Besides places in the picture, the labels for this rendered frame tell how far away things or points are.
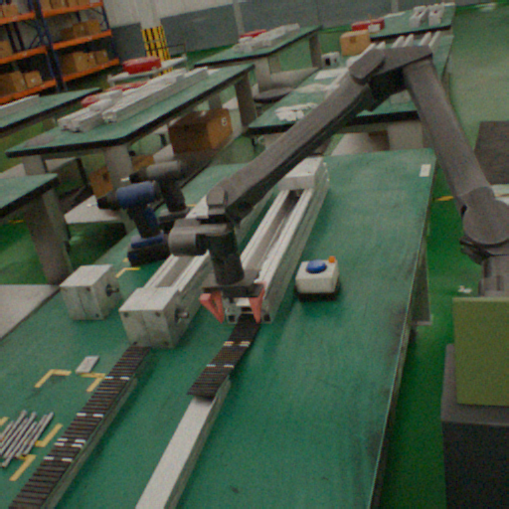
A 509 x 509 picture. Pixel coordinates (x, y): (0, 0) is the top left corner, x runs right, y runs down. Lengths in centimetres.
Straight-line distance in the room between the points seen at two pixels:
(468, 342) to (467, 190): 25
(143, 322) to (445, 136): 68
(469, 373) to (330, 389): 23
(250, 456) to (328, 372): 22
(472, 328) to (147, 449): 54
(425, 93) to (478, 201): 25
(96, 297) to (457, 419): 83
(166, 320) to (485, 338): 61
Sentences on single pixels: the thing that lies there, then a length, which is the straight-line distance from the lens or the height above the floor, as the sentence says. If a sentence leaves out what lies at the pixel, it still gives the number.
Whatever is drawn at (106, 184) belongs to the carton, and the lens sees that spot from 420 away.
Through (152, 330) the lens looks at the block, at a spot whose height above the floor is 82.
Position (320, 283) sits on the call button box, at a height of 82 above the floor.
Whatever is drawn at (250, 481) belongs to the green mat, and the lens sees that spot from 88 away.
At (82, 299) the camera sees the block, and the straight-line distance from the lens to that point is 140.
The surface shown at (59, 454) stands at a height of 81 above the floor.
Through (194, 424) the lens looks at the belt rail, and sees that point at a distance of 95.
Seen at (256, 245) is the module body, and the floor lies 86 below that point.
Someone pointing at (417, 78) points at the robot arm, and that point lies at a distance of 112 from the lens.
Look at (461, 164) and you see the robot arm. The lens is 101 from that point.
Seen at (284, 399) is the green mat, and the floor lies 78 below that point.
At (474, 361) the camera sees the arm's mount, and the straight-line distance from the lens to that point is 91.
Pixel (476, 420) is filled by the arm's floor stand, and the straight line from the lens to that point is 94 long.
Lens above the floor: 141
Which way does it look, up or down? 24 degrees down
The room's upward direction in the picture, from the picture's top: 12 degrees counter-clockwise
